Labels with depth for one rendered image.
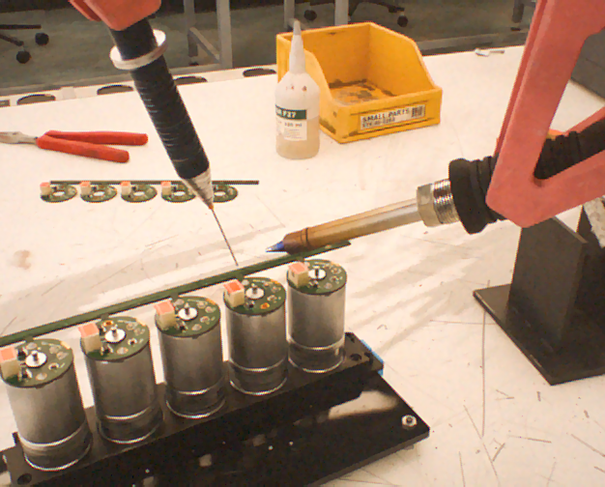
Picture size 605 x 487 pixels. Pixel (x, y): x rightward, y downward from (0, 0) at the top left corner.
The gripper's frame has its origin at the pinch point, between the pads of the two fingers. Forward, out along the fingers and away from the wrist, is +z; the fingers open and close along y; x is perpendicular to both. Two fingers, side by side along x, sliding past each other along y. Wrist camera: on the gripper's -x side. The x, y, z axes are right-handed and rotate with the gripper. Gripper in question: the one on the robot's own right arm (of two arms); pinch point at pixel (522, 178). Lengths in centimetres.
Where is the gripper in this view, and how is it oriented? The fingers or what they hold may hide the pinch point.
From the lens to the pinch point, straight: 22.8
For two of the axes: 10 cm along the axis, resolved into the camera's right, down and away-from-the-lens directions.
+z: -4.6, 6.8, 5.7
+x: 8.4, 5.4, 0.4
